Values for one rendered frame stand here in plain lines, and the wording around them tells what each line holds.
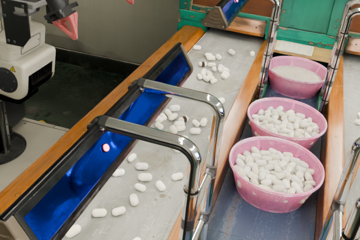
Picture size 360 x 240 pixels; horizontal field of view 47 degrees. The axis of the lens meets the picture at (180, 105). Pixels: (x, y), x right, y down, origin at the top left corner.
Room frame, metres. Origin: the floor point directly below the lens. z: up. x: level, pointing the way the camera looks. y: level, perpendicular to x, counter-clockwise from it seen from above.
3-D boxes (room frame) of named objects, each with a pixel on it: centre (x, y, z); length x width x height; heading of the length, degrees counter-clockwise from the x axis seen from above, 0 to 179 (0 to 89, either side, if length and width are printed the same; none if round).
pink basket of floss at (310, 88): (1.64, -0.49, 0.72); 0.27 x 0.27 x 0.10
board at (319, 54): (1.85, -0.55, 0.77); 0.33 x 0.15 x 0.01; 74
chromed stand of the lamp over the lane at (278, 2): (1.53, -0.25, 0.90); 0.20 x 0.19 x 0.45; 164
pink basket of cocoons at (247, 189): (0.95, -0.29, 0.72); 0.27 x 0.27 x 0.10
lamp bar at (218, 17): (1.56, -0.17, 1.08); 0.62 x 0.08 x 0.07; 164
